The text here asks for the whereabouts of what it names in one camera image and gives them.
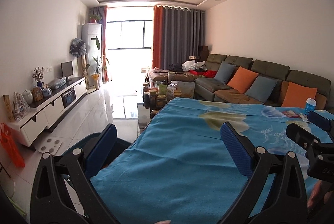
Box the pile of white clothes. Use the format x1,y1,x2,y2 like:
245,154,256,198
181,60,206,72

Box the orange curtain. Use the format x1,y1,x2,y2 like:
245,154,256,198
100,6,110,82
152,5,165,69

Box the blue and white paper cup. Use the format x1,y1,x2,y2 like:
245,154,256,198
304,98,317,113

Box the white ceramic jar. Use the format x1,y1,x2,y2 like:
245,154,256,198
22,90,33,104

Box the wooden picture frame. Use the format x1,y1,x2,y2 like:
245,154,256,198
32,87,43,102

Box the black monitor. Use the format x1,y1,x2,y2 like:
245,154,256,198
61,61,74,81

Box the olive green sofa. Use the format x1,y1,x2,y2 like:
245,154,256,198
147,53,328,111

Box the person's right hand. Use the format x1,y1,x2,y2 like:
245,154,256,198
308,181,324,210

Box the blue-grey cushion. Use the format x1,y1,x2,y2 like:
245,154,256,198
214,60,237,84
244,76,278,104

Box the red cloth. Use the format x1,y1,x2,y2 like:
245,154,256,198
188,70,217,78

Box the red snack wrapper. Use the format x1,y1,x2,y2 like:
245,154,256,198
283,110,300,119

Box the orange cushion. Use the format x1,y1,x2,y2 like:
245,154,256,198
226,66,259,94
281,81,318,110

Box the blue floral tablecloth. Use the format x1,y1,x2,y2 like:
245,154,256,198
90,97,334,224

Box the small plant in blue vase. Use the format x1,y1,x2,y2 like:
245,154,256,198
32,66,45,87

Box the ship model in clear wrap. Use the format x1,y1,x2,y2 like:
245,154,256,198
13,92,30,120

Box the white bathroom scale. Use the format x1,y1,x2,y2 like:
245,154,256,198
35,137,63,154

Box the tall tan box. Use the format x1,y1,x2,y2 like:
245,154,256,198
3,95,14,121

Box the grey curtain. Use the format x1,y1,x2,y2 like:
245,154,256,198
87,6,107,23
162,6,206,70

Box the teal trash bin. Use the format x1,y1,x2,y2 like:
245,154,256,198
61,132,133,188

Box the dark glass coffee table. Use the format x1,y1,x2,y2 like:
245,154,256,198
137,75,199,130

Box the tall plant in yellow pot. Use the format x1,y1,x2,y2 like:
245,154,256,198
86,35,110,90

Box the white floor air conditioner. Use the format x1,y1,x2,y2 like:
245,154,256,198
81,23,102,89

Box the group of glass jars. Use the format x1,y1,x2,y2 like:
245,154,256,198
142,80,183,110

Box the brown boxes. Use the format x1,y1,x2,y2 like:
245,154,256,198
188,45,209,61

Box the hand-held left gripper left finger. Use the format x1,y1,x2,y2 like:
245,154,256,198
30,123,118,224

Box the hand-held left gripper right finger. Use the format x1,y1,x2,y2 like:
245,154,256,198
220,122,310,224

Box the orange mesh bag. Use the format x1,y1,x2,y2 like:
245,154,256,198
0,123,25,168

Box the covered standing fan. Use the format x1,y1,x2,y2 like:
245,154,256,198
69,38,90,84

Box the black clothes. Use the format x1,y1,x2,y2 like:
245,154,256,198
168,63,184,73

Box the white and black TV cabinet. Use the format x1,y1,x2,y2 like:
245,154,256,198
12,76,87,147

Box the clear plastic bag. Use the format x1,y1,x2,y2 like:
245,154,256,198
49,76,67,89

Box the window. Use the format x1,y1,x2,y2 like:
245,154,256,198
106,6,154,95

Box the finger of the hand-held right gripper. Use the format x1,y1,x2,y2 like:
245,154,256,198
286,123,323,148
307,110,334,133

